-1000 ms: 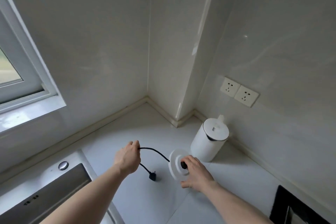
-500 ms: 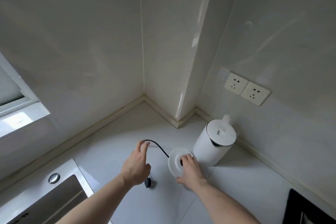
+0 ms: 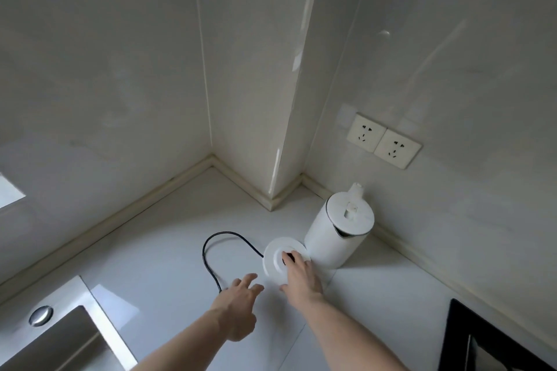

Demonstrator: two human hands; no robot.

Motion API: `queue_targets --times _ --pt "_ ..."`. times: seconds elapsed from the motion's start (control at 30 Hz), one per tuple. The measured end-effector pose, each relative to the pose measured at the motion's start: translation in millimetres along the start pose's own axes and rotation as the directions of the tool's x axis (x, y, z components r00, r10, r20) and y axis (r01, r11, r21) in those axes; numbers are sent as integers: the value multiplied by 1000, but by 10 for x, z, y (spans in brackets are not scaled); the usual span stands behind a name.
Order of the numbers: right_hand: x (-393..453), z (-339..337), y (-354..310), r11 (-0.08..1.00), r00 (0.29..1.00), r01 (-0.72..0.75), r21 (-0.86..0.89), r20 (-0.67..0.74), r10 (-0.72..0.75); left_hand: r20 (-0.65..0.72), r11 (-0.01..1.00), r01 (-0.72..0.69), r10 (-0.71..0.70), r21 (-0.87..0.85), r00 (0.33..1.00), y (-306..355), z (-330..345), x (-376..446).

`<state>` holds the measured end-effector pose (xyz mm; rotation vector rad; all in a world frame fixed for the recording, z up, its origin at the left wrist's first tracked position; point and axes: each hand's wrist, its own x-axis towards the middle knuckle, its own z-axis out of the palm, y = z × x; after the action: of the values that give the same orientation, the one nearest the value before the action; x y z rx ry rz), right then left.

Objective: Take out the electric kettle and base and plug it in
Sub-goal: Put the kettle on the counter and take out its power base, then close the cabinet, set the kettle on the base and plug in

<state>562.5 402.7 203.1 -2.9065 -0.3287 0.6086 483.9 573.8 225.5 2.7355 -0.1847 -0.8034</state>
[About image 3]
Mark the person's left hand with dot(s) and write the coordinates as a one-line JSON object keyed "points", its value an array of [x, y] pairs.
{"points": [[237, 314]]}

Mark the black glass gas stove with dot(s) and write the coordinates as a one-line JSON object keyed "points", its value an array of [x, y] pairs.
{"points": [[461, 340]]}

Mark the white round kettle base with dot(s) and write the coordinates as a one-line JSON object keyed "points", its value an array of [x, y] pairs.
{"points": [[272, 266]]}

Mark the white wall socket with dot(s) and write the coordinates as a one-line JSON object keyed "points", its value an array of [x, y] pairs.
{"points": [[365, 131], [397, 149]]}

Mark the round metal sink cap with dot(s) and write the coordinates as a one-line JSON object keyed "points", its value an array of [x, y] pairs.
{"points": [[40, 316]]}

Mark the person's left forearm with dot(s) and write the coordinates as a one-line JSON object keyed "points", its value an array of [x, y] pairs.
{"points": [[191, 349]]}

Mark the window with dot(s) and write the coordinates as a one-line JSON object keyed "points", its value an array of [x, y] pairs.
{"points": [[8, 192]]}

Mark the person's right forearm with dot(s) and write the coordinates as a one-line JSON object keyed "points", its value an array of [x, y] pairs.
{"points": [[348, 340]]}

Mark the stainless steel sink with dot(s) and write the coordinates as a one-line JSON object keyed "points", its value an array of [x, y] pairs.
{"points": [[43, 340]]}

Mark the person's right hand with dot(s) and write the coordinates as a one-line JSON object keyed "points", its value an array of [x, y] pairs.
{"points": [[302, 281]]}

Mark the white kitchen countertop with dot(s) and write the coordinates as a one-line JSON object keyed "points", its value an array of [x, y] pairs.
{"points": [[152, 253]]}

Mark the white electric kettle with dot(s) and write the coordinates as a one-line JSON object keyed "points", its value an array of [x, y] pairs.
{"points": [[326, 244]]}

